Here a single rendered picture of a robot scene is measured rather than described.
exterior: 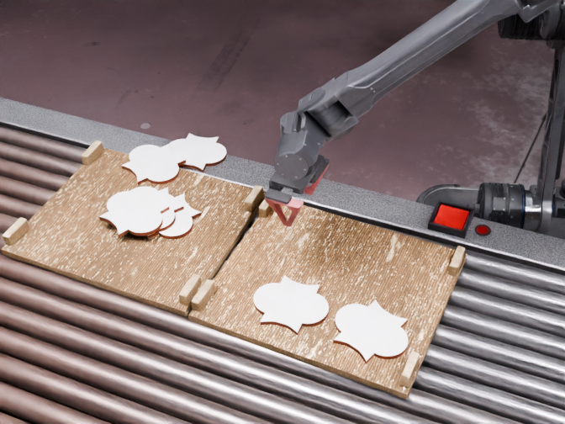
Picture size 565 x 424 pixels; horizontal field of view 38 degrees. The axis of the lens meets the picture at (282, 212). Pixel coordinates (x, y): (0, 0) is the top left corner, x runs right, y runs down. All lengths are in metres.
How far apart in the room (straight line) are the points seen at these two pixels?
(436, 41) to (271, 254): 0.53
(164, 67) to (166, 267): 2.38
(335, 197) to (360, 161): 1.55
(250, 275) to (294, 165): 0.28
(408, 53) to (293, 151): 0.24
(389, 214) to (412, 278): 0.20
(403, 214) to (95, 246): 0.62
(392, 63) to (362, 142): 2.06
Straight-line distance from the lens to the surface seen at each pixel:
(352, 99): 1.35
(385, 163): 3.27
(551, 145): 2.54
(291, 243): 1.59
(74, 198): 1.76
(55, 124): 2.01
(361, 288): 1.51
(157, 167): 1.78
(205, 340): 1.48
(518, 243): 1.67
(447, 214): 1.68
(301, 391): 1.40
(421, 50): 1.31
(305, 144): 1.34
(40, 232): 1.70
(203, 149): 1.85
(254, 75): 3.77
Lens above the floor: 2.06
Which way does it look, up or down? 43 degrees down
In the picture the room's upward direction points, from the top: 2 degrees counter-clockwise
